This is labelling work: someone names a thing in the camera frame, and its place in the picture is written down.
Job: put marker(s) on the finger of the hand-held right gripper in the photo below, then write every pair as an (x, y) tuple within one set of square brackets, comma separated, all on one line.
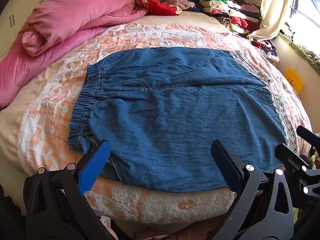
[(308, 135), (290, 157)]

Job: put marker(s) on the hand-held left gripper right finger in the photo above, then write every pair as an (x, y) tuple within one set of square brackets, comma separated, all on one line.
[(226, 161)]

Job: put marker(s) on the pink fuzzy garment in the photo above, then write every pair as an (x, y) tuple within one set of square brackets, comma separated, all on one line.
[(181, 2)]

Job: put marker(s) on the green edged sill cloth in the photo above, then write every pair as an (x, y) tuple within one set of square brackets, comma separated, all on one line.
[(300, 52)]

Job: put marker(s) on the red patterned cloth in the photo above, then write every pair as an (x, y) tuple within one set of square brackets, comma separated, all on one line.
[(160, 7)]

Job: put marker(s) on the cream curtain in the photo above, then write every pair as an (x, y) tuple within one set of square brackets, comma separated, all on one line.
[(272, 7)]

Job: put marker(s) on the cream wardrobe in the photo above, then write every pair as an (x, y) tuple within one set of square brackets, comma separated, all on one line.
[(15, 27)]

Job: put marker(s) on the window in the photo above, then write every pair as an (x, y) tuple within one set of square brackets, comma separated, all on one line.
[(303, 7)]

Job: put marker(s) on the pile of folded clothes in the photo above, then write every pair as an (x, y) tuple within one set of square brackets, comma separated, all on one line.
[(230, 12)]

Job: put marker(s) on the dark clothes heap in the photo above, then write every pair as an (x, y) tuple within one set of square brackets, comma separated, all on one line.
[(268, 46)]

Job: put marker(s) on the peach floral blanket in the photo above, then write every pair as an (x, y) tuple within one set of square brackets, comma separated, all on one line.
[(140, 37)]

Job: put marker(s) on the pink duvet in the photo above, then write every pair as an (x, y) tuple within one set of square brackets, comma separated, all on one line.
[(62, 17)]

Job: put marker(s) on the blue denim pants lace trim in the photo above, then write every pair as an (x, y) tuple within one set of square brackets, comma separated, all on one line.
[(175, 117)]

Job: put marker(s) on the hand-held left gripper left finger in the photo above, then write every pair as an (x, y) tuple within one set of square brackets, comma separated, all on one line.
[(93, 166)]

